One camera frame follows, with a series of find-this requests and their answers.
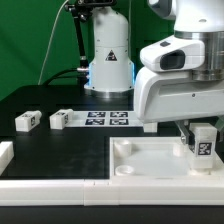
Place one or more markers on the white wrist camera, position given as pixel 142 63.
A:
pixel 172 54

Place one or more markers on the black camera stand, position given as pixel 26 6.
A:
pixel 81 11

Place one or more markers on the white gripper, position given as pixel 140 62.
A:
pixel 173 96

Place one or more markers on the white U-shaped obstacle fence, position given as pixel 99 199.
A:
pixel 198 190

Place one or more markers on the white square tabletop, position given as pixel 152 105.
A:
pixel 156 157

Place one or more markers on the white marker tag sheet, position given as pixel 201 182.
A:
pixel 104 119

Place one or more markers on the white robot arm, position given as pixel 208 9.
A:
pixel 202 20

